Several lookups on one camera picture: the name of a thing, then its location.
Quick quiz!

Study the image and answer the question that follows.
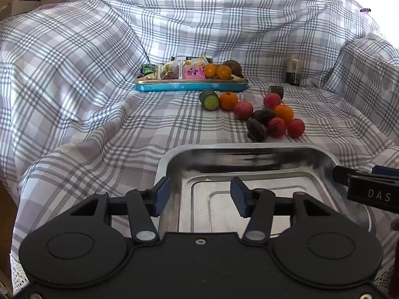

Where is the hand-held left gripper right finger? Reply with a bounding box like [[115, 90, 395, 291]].
[[230, 176, 334, 244]]

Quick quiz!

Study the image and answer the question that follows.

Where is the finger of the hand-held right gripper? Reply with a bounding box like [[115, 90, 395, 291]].
[[332, 164, 399, 183], [347, 176, 399, 209]]

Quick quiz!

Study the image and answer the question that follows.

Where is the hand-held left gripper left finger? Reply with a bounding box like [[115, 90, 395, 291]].
[[67, 176, 172, 244]]

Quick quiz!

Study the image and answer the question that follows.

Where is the silver metal tray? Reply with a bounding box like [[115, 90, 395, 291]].
[[154, 143, 373, 239]]

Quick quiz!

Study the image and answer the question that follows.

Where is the green cucumber piece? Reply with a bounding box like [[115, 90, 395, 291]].
[[268, 85, 284, 100], [199, 89, 220, 112]]

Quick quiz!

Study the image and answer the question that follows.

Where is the red apple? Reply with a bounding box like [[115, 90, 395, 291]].
[[263, 93, 282, 110], [267, 117, 287, 138], [286, 118, 305, 138], [233, 100, 255, 121]]

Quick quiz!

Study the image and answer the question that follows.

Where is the dark avocado front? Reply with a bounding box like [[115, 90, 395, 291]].
[[246, 120, 269, 141]]

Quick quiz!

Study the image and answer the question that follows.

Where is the dark avocado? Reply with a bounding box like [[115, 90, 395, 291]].
[[246, 120, 269, 141], [251, 108, 275, 125]]

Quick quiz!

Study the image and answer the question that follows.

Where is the dark avocado back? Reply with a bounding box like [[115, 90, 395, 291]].
[[251, 108, 275, 125]]

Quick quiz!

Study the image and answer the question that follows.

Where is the grey plaid pillow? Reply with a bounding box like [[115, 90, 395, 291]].
[[322, 30, 399, 101]]

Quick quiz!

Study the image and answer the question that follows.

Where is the dark green can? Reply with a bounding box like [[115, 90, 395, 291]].
[[285, 58, 302, 86]]

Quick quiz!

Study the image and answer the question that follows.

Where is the blue tin tray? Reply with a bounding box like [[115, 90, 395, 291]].
[[135, 74, 249, 93]]

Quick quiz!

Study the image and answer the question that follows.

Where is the clear nut snack packet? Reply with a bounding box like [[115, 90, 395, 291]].
[[158, 62, 184, 80]]

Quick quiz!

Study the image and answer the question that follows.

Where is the pink snack packet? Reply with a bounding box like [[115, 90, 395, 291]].
[[182, 66, 206, 80]]

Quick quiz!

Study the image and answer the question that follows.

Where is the brown kiwi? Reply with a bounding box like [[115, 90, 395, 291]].
[[222, 59, 244, 77]]

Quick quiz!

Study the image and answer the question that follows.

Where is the grey plaid blanket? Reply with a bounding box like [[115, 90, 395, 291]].
[[0, 0, 399, 293]]

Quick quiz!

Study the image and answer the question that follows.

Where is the white patterned box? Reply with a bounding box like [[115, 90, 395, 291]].
[[0, 0, 45, 18]]

